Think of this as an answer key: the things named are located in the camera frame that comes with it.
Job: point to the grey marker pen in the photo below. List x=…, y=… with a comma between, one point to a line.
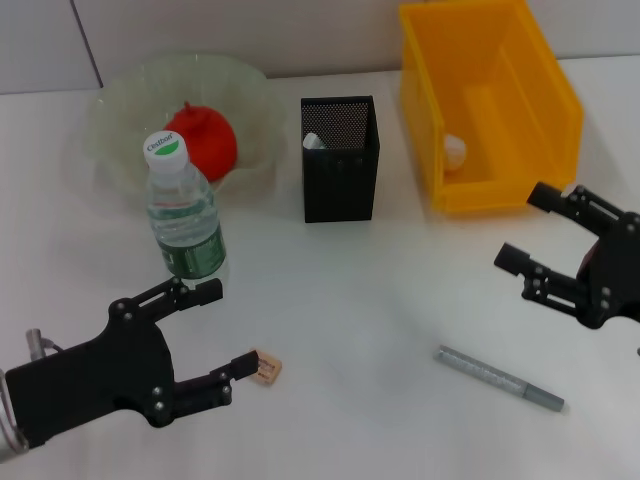
x=490, y=375

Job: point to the white paper ball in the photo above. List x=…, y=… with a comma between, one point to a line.
x=454, y=150

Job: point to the red-orange toy orange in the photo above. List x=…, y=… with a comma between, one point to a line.
x=215, y=140

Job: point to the small tan eraser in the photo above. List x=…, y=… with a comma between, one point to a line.
x=270, y=370

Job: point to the clear green-label water bottle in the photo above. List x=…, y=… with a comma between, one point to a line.
x=185, y=225

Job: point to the green glass fruit plate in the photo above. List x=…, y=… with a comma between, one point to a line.
x=125, y=100

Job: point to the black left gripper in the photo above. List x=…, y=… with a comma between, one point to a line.
x=100, y=380

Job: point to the yellow plastic bin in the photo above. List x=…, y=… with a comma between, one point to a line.
x=500, y=100

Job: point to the black mesh pen holder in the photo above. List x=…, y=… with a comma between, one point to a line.
x=340, y=190

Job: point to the mint green utility knife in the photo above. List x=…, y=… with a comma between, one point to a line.
x=314, y=141

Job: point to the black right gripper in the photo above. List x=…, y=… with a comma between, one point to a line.
x=615, y=270

